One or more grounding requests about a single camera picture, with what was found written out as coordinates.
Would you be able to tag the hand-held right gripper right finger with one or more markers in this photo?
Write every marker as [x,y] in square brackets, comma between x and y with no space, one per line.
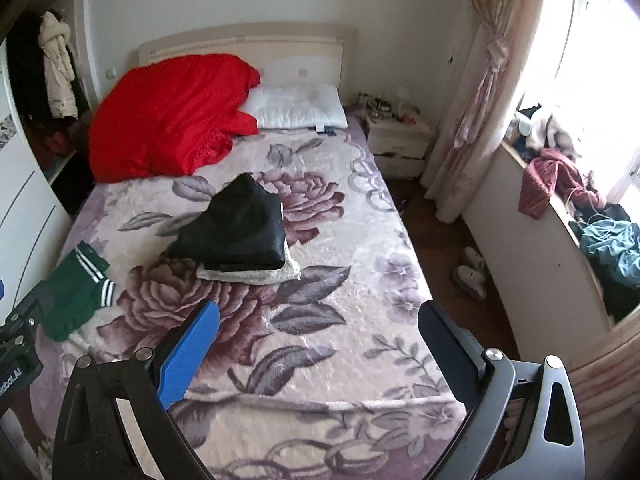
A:
[445,340]

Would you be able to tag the beige pink curtain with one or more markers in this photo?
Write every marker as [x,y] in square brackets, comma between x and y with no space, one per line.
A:
[490,110]

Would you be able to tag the white shoe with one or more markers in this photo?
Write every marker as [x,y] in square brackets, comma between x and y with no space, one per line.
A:
[475,259]
[470,282]

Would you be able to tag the cream hanging coat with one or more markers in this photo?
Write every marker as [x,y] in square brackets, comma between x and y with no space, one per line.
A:
[59,75]

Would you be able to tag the red quilt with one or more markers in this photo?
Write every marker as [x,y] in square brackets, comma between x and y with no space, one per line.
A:
[170,115]

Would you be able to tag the white pillow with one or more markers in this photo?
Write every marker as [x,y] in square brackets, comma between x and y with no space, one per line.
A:
[295,105]

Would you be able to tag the beige plush garment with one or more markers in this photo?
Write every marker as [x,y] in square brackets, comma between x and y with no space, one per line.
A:
[550,130]

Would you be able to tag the black leather jacket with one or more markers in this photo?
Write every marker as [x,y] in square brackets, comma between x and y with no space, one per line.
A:
[240,225]

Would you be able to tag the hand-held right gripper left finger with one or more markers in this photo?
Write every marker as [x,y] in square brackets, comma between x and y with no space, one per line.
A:
[190,355]

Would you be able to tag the cream bay window ledge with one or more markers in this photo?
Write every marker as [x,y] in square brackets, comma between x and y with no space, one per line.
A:
[530,270]

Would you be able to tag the bright window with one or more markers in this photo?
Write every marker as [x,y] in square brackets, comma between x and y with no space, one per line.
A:
[590,60]

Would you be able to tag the white wardrobe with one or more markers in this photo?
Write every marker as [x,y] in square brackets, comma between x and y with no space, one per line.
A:
[25,210]

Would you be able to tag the cream nightstand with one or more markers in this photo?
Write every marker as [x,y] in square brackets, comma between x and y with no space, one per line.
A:
[400,147]

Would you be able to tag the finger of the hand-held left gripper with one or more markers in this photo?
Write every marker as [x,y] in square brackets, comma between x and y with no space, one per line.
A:
[27,310]

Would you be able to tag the teal garment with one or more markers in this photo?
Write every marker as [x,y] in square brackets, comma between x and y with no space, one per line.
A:
[610,250]

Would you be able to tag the dark clothing heap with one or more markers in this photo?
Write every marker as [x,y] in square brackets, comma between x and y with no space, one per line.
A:
[607,215]

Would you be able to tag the dark hanging clothes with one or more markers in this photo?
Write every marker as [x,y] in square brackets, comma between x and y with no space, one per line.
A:
[25,70]

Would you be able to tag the small toiletry items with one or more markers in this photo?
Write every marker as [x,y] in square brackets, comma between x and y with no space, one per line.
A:
[382,106]

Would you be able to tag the floral plush blanket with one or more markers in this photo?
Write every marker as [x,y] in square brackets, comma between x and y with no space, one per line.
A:
[325,360]

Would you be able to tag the white fleece garment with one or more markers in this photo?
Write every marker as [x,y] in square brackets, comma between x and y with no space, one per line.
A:
[260,275]

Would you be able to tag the cream bed headboard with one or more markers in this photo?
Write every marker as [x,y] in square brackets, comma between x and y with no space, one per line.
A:
[300,40]

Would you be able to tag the dark red garment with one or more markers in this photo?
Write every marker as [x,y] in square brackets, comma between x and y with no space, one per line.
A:
[550,175]

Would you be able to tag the green garment with white stripes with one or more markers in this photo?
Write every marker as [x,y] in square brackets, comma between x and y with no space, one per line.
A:
[70,300]

